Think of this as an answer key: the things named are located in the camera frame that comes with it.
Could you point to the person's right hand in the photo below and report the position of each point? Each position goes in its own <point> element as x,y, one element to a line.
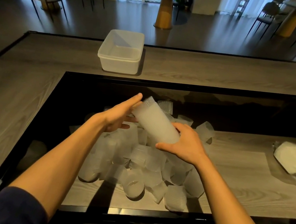
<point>190,148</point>

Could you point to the person's left hand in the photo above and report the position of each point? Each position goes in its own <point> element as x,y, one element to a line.
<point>114,115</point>

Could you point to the person's left thumb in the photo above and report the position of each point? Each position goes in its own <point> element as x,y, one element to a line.
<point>130,100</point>

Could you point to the person's right thumb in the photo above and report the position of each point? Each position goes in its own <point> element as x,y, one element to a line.
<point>167,146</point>

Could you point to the nested frosted cup stack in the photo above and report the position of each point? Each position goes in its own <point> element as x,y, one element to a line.
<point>154,124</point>

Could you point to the person's left forearm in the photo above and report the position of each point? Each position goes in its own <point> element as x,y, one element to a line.
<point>59,158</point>

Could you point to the person's right forearm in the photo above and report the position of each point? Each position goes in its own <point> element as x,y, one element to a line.
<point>232,213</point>

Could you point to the pile of loose frosted cups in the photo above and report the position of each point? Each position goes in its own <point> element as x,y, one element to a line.
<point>141,168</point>

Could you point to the white plastic storage container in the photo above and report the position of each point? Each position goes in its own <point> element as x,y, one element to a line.
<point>121,51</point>

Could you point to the round table with gold base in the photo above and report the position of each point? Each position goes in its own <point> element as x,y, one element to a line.
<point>166,7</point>

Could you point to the dark blue sleeve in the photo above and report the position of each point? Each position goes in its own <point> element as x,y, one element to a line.
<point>9,207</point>

